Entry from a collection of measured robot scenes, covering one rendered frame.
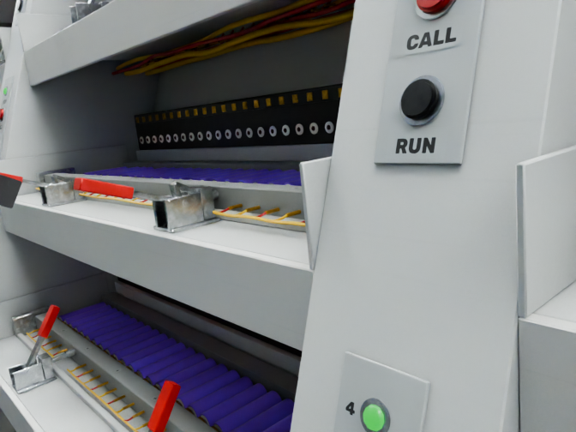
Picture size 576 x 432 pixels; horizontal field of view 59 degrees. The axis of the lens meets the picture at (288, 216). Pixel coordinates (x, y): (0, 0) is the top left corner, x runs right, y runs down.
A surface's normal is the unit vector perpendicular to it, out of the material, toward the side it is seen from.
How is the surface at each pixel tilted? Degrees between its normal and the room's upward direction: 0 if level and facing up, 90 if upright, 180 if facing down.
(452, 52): 90
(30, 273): 90
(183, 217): 90
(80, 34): 110
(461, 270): 90
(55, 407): 20
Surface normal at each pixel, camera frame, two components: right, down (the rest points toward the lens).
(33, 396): -0.11, -0.97
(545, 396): -0.74, 0.21
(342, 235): -0.73, -0.13
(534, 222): 0.66, 0.08
